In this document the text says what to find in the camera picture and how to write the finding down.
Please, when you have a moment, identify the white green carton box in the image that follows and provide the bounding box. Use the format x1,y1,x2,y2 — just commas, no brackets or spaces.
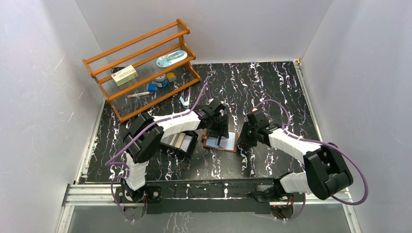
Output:
111,65,137,86

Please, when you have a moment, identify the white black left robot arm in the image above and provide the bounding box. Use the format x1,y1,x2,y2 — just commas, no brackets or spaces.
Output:
123,100,229,202

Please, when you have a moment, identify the blue small cube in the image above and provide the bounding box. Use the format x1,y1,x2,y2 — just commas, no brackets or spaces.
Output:
147,83,157,93

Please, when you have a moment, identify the blue white small jar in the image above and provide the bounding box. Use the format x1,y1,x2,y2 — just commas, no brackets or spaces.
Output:
154,74,168,88

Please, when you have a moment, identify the white blue stapler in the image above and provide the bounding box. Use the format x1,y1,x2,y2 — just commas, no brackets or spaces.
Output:
179,92,190,109

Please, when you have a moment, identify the black card storage box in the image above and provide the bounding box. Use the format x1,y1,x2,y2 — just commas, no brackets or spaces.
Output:
160,131,198,159

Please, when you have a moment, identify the white red marker pen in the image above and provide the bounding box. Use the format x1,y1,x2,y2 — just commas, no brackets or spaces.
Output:
127,91,151,98

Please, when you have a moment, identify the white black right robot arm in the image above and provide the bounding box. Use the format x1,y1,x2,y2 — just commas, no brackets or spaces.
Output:
237,110,353,201

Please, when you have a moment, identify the yellow grey small block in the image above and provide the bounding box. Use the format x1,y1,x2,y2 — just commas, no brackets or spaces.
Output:
166,72,177,83

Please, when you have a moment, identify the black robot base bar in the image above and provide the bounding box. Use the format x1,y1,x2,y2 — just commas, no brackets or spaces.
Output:
113,178,294,218

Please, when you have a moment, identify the stack of cards in box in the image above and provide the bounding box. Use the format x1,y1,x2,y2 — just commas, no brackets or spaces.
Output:
160,132,195,152

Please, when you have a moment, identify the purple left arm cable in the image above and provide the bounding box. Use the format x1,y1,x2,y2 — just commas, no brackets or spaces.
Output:
104,82,210,222

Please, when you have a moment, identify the orange wooden shelf rack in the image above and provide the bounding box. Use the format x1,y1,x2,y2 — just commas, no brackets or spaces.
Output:
83,18,201,122

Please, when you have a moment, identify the orange leather card holder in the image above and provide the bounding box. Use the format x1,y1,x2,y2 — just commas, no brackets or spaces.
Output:
202,132,239,153

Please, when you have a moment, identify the blue oval blister pack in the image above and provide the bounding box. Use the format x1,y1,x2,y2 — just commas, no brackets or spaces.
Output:
156,50,188,67

